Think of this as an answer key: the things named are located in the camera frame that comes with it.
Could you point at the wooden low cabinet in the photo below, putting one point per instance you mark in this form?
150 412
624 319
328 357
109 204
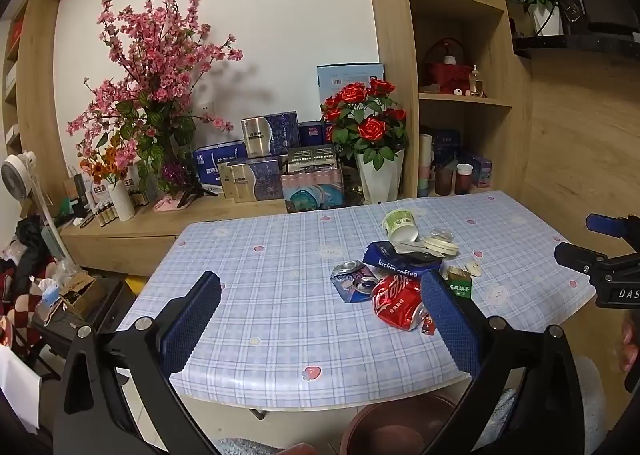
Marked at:
150 235

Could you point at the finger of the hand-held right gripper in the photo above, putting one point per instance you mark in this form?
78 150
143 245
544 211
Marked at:
570 255
600 223

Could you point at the grey fluffy cloth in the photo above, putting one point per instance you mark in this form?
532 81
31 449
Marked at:
592 385

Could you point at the red checkered cloth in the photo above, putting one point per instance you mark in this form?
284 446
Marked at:
20 315

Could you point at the maroon trash bin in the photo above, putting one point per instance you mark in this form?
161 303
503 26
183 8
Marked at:
395 427

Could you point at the black clothing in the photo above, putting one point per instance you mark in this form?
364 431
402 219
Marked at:
32 245

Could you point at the red rose plant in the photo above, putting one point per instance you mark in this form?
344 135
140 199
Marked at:
367 127

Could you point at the gold and blue box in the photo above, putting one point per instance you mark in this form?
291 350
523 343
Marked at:
270 135
252 180

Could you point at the small red packet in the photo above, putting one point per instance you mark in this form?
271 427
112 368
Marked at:
427 327

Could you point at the green tea box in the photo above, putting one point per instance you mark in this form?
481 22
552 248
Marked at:
460 285

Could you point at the small black tripod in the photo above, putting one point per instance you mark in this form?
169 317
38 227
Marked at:
195 195

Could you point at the blue luckin coffee cup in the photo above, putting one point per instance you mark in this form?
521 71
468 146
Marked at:
385 260

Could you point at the black stool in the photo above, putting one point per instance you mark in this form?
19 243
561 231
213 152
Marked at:
107 300

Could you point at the small clear bottle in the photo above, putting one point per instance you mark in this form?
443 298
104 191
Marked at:
476 82

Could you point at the white flower pot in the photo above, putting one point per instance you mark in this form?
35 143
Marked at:
547 22
380 180

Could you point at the row of small brown bottles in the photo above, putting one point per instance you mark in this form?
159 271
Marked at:
104 215

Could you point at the red basket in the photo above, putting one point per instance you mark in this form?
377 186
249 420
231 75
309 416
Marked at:
445 75

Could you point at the cream round lid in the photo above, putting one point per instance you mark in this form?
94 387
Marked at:
442 246

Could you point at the small cream round disc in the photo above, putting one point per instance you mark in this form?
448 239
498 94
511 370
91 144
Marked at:
472 269

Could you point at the green white paper cup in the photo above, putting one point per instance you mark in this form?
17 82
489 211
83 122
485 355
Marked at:
397 222

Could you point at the blue and white box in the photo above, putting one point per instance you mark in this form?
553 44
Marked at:
215 160

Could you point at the stack of pastel cups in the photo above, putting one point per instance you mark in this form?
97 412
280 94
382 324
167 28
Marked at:
425 165

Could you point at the crushed blue can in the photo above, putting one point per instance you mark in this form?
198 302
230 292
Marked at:
350 280

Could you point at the crumpled clear plastic wrapper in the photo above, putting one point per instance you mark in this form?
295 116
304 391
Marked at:
442 234

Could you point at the orange flower bunch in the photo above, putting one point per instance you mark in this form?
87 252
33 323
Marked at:
102 165

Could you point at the blue plaid tablecloth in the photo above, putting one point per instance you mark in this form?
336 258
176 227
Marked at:
280 245

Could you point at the cardboard box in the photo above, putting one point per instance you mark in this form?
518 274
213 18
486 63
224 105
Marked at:
80 292

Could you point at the dark blue box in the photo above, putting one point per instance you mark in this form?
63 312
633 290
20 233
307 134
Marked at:
311 134

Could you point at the white vase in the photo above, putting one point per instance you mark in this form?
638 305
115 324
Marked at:
121 202

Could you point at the white wall outlet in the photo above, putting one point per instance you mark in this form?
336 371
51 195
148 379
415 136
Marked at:
205 108

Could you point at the crushed red cola can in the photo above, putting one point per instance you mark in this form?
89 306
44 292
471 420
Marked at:
397 300

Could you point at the brown paper bag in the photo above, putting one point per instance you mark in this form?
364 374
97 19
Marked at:
76 192

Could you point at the red cup white lid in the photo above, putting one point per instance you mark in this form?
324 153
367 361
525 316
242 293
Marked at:
464 180

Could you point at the dark brown tumbler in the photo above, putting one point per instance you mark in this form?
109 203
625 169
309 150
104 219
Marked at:
443 181

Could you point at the light blue box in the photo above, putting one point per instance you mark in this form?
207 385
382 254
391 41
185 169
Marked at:
345 77

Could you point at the purple and blue box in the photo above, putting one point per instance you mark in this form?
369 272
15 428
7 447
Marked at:
481 170

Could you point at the person's right hand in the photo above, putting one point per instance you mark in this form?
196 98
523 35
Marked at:
632 340

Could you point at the black box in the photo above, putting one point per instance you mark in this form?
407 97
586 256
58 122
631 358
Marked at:
312 156

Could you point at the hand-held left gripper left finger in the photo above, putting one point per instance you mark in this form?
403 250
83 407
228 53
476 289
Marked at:
192 320

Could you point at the white desk fan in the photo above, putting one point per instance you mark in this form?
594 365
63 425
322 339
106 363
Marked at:
17 175

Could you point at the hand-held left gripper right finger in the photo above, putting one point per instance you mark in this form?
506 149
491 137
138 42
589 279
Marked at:
447 320

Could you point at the wooden shelf unit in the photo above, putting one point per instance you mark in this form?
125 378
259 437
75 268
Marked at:
395 35

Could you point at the pink blossom arrangement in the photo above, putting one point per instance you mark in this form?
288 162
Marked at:
150 65

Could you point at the black monitor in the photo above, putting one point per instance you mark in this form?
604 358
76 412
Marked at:
600 5

